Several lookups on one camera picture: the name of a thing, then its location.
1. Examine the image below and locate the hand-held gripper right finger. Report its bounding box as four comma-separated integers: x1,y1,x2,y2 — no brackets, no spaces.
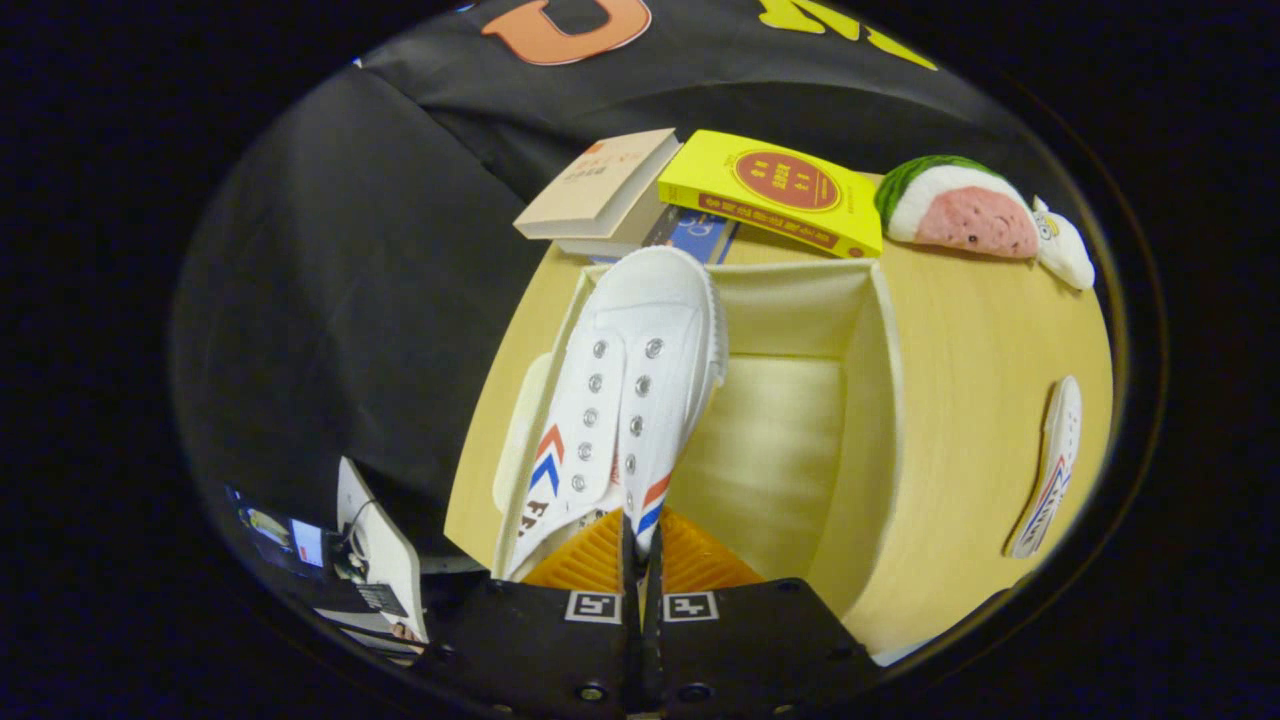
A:
640,507,886,720

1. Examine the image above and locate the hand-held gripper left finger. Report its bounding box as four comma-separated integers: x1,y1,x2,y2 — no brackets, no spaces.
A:
425,507,641,720

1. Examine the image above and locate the cream fabric storage box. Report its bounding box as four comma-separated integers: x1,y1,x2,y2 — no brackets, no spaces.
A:
490,258,906,621

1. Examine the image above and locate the white shoe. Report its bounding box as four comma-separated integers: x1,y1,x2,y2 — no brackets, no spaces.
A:
1004,375,1084,560
495,245,729,583

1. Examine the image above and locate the white board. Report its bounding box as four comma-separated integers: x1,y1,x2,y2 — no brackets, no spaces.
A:
337,457,429,643

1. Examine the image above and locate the dark screen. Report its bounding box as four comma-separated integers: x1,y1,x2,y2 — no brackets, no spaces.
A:
228,487,331,581

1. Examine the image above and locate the black backdrop cloth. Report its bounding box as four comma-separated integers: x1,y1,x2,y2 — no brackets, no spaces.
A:
172,0,1061,561

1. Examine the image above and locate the grey book with dark spine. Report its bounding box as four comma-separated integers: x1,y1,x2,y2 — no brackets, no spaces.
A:
555,195,666,259

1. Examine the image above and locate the blue book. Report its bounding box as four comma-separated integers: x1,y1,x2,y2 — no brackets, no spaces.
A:
645,205,741,266

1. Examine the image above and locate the beige book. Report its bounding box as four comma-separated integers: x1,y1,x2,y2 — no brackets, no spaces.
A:
513,128,683,241

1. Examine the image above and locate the yellow book with red circle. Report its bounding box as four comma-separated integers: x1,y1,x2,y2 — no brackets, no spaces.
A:
657,130,885,260

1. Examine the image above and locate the watermelon slice plush toy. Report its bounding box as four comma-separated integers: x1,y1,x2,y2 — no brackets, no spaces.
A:
874,154,1041,260

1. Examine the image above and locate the white plush toy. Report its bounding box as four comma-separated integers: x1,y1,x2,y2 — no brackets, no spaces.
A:
1030,195,1097,292

